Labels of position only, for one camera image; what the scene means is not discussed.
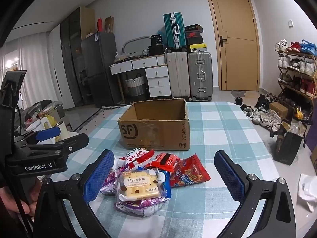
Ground red white snack packet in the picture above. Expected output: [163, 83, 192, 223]
[116, 147, 155, 173]

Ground white curtain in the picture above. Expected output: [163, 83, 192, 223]
[4, 42, 53, 112]

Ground black yellow shoe box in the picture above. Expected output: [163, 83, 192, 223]
[187, 43, 208, 53]

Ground black case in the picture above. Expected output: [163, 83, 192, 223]
[148, 45, 166, 56]

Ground cream cup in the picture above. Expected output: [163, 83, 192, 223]
[56, 121, 70, 140]

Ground teal suitcase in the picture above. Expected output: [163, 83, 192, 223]
[163, 12, 187, 50]

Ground black paper bag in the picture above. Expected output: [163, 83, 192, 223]
[272, 126, 306, 165]

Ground tall brown cardboard box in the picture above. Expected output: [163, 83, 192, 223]
[80, 7, 96, 39]

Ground small brown cardboard box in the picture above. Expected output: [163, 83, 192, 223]
[269, 102, 289, 119]

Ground grey refrigerator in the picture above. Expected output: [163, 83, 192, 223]
[81, 32, 122, 107]

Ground purple snack packet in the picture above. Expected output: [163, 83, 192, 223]
[100, 167, 164, 216]

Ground brown paper bag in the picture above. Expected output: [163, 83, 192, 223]
[104, 16, 114, 33]

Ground rows of assorted shoes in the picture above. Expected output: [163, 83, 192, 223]
[275, 39, 317, 98]

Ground white plastic jug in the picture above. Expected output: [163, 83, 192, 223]
[26, 116, 56, 144]

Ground white drawer desk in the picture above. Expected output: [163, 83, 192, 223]
[110, 55, 172, 105]

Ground clear biscuit packet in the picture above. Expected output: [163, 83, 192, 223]
[115, 167, 172, 205]

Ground open brown carton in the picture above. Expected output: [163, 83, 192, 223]
[309, 146, 317, 174]

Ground small red snack packet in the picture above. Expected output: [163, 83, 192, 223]
[146, 152, 181, 173]

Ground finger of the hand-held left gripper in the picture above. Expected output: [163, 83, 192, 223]
[23, 133, 90, 158]
[15, 126, 61, 145]

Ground beige suitcase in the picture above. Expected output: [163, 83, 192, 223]
[166, 51, 191, 99]

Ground dotted patterned rug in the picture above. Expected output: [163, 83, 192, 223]
[73, 104, 132, 133]

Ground person's left hand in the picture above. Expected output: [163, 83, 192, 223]
[0, 186, 37, 219]

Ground dark glass cabinet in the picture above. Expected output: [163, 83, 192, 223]
[60, 7, 86, 109]

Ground black printed box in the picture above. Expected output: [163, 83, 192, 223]
[150, 34, 164, 47]

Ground woven laundry basket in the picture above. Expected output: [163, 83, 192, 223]
[124, 76, 146, 97]

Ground red blue-label snack packet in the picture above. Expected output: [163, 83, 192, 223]
[170, 153, 211, 188]

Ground wooden door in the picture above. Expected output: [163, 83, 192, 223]
[204, 0, 260, 91]

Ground purple bag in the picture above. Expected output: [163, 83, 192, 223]
[306, 125, 317, 154]

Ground yellow packet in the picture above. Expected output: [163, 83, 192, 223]
[46, 114, 62, 142]

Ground grey tube frame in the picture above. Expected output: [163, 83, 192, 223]
[123, 37, 151, 55]

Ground white wardrobe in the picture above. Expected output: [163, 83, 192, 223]
[48, 25, 75, 109]

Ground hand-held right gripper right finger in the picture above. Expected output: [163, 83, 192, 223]
[213, 150, 298, 238]

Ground wooden shoe rack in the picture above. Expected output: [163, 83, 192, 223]
[275, 40, 317, 119]

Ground large cardboard box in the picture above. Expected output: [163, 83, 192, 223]
[117, 98, 191, 151]

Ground silver suitcase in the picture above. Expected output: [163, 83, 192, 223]
[187, 52, 214, 102]

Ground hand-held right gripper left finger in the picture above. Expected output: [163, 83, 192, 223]
[32, 149, 117, 238]

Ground white plastic bag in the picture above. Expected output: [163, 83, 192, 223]
[297, 173, 317, 212]

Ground pile of sneakers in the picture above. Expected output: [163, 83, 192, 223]
[234, 93, 283, 132]

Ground teal checked tablecloth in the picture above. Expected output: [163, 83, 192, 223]
[41, 101, 281, 238]

